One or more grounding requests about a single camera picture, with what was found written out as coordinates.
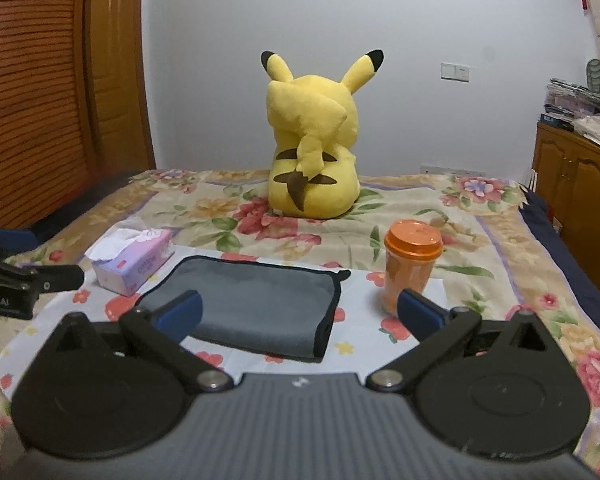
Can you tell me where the purple and grey towel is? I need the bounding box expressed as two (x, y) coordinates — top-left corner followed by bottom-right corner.
(136, 256), (351, 362)

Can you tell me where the pink tissue box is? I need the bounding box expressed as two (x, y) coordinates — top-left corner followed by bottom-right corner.
(85, 226), (173, 297)

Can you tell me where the orange plastic cup with lid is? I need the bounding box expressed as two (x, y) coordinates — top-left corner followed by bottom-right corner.
(382, 219), (443, 316)

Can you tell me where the wooden slatted headboard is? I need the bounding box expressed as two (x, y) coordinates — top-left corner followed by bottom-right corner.
(0, 0), (98, 228)

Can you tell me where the floral bed quilt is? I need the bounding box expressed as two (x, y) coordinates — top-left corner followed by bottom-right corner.
(20, 170), (600, 476)

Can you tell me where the dark blue bed sheet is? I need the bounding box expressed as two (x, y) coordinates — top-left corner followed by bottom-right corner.
(519, 186), (600, 328)

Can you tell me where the yellow Pikachu plush toy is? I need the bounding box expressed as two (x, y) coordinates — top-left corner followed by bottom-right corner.
(261, 49), (384, 220)

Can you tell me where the wooden sideboard cabinet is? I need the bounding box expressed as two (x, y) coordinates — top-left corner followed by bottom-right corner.
(532, 122), (600, 291)

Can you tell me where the stack of books and papers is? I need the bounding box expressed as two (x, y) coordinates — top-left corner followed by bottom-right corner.
(540, 78), (600, 133)

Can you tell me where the wooden door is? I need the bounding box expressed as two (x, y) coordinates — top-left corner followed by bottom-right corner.
(83, 0), (156, 174)

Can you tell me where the green woven fan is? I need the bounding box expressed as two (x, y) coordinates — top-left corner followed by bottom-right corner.
(585, 58), (600, 96)

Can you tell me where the white wall switch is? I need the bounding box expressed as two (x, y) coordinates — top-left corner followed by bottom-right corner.
(440, 63), (470, 82)

